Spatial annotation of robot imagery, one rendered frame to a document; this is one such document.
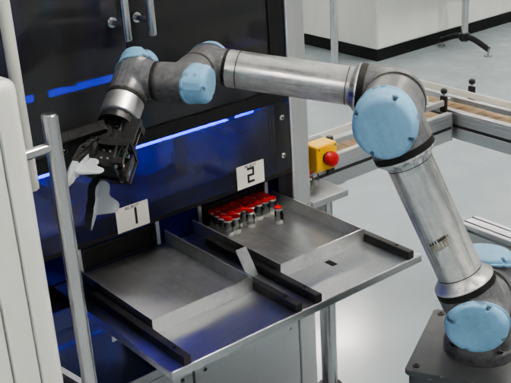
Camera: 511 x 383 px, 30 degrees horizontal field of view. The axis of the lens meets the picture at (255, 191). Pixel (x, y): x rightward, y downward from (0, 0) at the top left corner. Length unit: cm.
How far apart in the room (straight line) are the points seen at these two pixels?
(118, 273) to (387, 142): 82
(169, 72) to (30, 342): 59
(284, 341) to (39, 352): 123
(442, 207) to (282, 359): 102
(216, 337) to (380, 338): 170
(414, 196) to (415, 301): 211
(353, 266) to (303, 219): 28
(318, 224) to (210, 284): 38
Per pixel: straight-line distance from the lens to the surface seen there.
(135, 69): 181
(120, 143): 172
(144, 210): 218
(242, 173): 232
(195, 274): 218
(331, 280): 213
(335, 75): 183
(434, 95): 311
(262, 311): 202
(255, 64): 186
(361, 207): 462
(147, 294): 212
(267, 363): 261
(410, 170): 171
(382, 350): 351
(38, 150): 140
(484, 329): 181
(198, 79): 176
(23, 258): 142
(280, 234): 234
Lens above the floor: 190
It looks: 23 degrees down
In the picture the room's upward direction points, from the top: 4 degrees counter-clockwise
